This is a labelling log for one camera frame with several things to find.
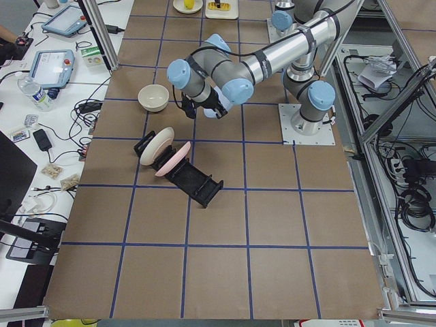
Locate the black cables bundle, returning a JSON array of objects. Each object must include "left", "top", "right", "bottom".
[{"left": 67, "top": 74, "right": 113, "bottom": 154}]

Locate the teach pendant near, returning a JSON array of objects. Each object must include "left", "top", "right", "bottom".
[{"left": 29, "top": 49, "right": 75, "bottom": 89}]

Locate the crumpled white paper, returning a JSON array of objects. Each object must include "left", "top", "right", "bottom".
[{"left": 358, "top": 54, "right": 397, "bottom": 91}]

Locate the cream plate under lemon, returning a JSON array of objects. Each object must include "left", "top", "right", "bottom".
[{"left": 172, "top": 0, "right": 203, "bottom": 14}]

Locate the yellow lemon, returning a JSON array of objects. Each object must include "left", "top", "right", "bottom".
[{"left": 183, "top": 0, "right": 195, "bottom": 10}]

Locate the teach pendant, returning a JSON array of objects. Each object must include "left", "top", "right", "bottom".
[
  {"left": 42, "top": 5, "right": 87, "bottom": 37},
  {"left": 29, "top": 49, "right": 75, "bottom": 89}
]

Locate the pink plate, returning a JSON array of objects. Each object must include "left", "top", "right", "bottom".
[{"left": 155, "top": 141, "right": 191, "bottom": 177}]

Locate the black phone charger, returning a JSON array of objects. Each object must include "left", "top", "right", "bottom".
[{"left": 33, "top": 129, "right": 52, "bottom": 151}]

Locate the black monitor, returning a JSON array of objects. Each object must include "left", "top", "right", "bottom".
[{"left": 0, "top": 133, "right": 37, "bottom": 222}]

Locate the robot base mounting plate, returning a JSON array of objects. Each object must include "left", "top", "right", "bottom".
[{"left": 278, "top": 104, "right": 336, "bottom": 146}]

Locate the aluminium frame post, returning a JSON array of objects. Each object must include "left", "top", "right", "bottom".
[{"left": 78, "top": 0, "right": 119, "bottom": 72}]

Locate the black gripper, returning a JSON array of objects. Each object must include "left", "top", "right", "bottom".
[{"left": 181, "top": 89, "right": 228, "bottom": 119}]

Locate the sliced bread loaf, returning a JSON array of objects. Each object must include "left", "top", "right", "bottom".
[{"left": 207, "top": 1, "right": 231, "bottom": 12}]

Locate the plastic water bottle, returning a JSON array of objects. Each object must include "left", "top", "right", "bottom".
[{"left": 17, "top": 76, "right": 52, "bottom": 112}]

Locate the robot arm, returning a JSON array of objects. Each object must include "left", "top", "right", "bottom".
[{"left": 167, "top": 1, "right": 359, "bottom": 119}]

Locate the black plate rack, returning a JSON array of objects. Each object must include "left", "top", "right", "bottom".
[{"left": 134, "top": 136, "right": 223, "bottom": 208}]

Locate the teach pendant far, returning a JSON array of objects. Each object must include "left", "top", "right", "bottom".
[{"left": 42, "top": 5, "right": 87, "bottom": 37}]

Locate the green white box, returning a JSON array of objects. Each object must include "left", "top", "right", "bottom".
[{"left": 80, "top": 46, "right": 104, "bottom": 67}]

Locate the white tray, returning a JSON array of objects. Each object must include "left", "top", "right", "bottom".
[{"left": 205, "top": 0, "right": 238, "bottom": 20}]

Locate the white bowl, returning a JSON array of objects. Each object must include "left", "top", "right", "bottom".
[{"left": 138, "top": 84, "right": 169, "bottom": 112}]

